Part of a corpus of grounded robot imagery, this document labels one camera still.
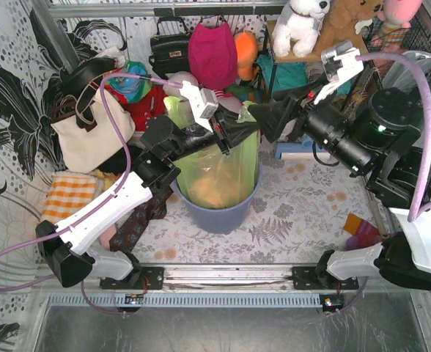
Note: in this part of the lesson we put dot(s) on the orange plush toy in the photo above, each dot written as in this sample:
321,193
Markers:
246,46

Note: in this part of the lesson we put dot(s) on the blue trash bin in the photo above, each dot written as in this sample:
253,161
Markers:
219,221

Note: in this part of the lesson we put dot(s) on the metal base rail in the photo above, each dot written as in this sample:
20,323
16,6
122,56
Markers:
222,286

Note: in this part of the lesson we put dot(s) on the orange white checkered towel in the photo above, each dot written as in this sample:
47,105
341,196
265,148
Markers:
69,193

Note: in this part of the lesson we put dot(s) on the green plastic trash bag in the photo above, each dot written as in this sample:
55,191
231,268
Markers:
194,165

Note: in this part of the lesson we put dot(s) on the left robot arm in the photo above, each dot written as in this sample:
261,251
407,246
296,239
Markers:
67,246

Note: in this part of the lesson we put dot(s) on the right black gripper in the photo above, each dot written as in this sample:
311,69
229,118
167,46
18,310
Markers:
297,118

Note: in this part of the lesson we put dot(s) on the colourful scarf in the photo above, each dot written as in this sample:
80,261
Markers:
129,90

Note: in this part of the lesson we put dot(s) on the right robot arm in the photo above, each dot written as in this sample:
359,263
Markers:
389,142

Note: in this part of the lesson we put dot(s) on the silver pouch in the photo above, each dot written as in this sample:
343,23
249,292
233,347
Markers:
403,78

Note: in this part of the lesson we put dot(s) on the teal cloth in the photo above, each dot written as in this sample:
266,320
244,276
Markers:
288,75

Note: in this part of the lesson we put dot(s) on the white plush dog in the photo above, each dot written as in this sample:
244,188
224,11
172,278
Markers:
298,27

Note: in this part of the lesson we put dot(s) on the colourful striped sock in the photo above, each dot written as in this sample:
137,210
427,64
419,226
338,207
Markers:
362,233

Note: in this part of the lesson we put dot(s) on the black hat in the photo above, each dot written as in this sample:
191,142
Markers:
73,83

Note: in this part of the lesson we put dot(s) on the pink fuzzy sock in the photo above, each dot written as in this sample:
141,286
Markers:
107,235

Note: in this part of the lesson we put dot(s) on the crumpled brown paper trash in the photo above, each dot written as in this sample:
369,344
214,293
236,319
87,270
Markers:
221,187

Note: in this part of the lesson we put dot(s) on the white fluffy plush toy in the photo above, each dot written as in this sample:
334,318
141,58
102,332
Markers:
179,77

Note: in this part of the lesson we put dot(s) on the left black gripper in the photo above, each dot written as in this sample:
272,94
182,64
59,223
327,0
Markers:
220,133

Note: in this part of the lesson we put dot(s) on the brown teddy bear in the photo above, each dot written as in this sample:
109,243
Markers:
340,23

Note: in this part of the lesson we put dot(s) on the black leather handbag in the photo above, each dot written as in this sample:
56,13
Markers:
170,52

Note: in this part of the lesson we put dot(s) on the black wire basket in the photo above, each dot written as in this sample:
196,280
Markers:
417,38

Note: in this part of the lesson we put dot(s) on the pink white striped plush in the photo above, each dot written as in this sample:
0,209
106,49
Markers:
227,99

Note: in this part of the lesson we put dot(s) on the red garment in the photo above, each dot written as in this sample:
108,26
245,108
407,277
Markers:
149,107

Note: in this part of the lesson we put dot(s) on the cream canvas tote bag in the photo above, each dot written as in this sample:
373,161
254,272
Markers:
82,150

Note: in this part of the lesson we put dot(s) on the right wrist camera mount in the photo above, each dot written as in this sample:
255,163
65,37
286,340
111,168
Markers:
340,65

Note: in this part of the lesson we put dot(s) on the dark patterned necktie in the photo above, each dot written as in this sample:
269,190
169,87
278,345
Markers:
133,228

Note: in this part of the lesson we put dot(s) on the pink plush toy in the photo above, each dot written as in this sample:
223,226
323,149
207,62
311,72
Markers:
396,16

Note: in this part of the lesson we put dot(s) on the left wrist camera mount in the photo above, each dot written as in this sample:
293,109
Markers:
203,103

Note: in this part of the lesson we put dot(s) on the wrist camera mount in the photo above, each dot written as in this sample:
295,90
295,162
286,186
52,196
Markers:
340,65
203,103

